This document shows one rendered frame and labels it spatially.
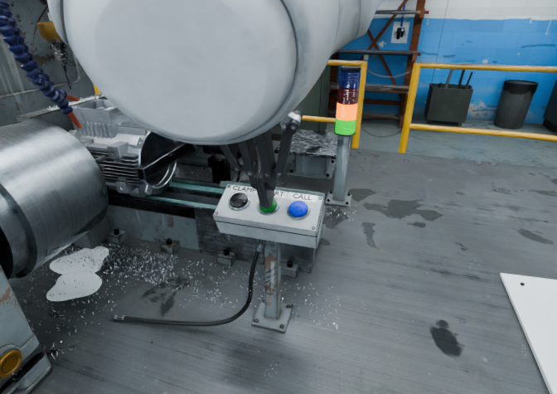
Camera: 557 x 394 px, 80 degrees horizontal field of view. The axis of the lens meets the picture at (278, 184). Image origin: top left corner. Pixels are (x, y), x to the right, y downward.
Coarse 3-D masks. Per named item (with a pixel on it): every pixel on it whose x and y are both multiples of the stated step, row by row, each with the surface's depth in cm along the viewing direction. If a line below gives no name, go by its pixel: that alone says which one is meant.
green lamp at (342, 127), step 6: (336, 120) 98; (342, 120) 96; (348, 120) 95; (354, 120) 96; (336, 126) 98; (342, 126) 96; (348, 126) 96; (354, 126) 97; (336, 132) 99; (342, 132) 97; (348, 132) 97; (354, 132) 98
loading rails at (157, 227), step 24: (120, 192) 89; (168, 192) 94; (192, 192) 91; (216, 192) 89; (312, 192) 86; (120, 216) 88; (144, 216) 86; (168, 216) 84; (192, 216) 81; (120, 240) 88; (168, 240) 85; (192, 240) 85; (216, 240) 81; (240, 240) 79; (288, 264) 76; (312, 264) 79
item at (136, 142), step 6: (72, 132) 81; (78, 132) 82; (78, 138) 82; (132, 138) 77; (138, 138) 77; (132, 144) 76; (138, 144) 77; (174, 174) 93; (144, 186) 82; (144, 192) 82; (150, 192) 83
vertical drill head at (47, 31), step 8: (48, 16) 71; (40, 24) 69; (48, 24) 67; (40, 32) 70; (48, 32) 68; (56, 32) 68; (48, 40) 70; (56, 40) 69; (56, 48) 74; (64, 48) 75; (56, 56) 75; (64, 56) 75; (64, 64) 76
